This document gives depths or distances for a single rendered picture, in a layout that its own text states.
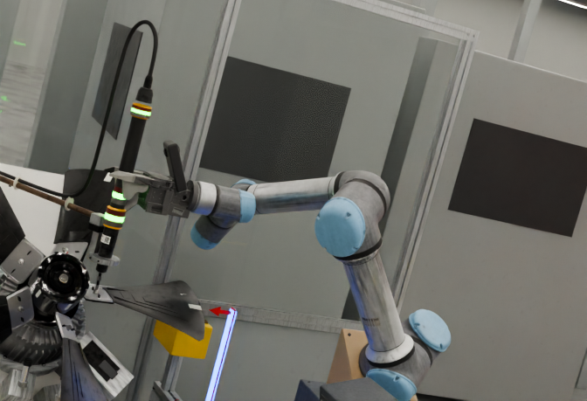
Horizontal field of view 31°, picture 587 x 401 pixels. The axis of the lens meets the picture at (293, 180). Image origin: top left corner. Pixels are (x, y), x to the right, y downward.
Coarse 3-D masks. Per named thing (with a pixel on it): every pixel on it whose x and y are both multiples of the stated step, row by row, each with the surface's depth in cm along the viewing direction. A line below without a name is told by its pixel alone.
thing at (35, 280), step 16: (48, 256) 232; (64, 256) 234; (32, 272) 240; (48, 272) 231; (64, 272) 233; (80, 272) 235; (16, 288) 238; (32, 288) 231; (48, 288) 229; (64, 288) 231; (80, 288) 233; (32, 304) 236; (48, 304) 230; (64, 304) 230; (32, 320) 235; (48, 320) 237
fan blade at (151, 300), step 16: (112, 288) 245; (128, 288) 249; (144, 288) 251; (160, 288) 253; (176, 288) 256; (128, 304) 239; (144, 304) 242; (160, 304) 245; (176, 304) 248; (192, 304) 251; (160, 320) 239; (176, 320) 242; (192, 320) 246; (192, 336) 241
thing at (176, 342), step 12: (156, 324) 289; (204, 324) 281; (156, 336) 287; (168, 336) 280; (180, 336) 276; (204, 336) 279; (168, 348) 279; (180, 348) 277; (192, 348) 279; (204, 348) 280
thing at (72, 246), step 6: (54, 246) 245; (60, 246) 244; (66, 246) 244; (72, 246) 243; (78, 246) 242; (84, 246) 241; (60, 252) 243; (72, 252) 241; (78, 252) 241; (78, 258) 239
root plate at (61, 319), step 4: (56, 312) 231; (56, 316) 230; (60, 316) 232; (64, 316) 235; (60, 320) 231; (64, 320) 234; (68, 320) 237; (60, 324) 230; (68, 324) 236; (72, 324) 238; (60, 328) 229; (64, 328) 231; (60, 332) 229; (64, 332) 231; (68, 332) 234; (72, 332) 236; (64, 336) 229; (68, 336) 232; (72, 336) 235; (76, 340) 237
